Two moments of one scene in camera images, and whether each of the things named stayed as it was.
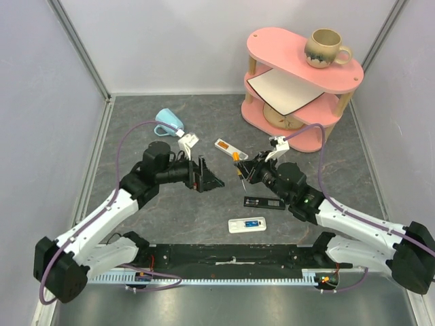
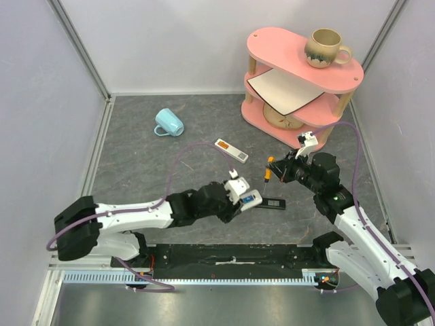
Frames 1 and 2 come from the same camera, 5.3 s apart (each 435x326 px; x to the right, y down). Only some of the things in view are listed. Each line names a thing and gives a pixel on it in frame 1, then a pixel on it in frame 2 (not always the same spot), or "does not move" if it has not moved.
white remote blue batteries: x=247 y=225 to x=249 y=200
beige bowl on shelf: x=287 y=121 does not move
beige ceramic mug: x=322 y=49 does not move
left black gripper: x=200 y=177 to x=230 y=211
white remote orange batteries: x=236 y=154 does not move
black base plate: x=234 y=260 does not move
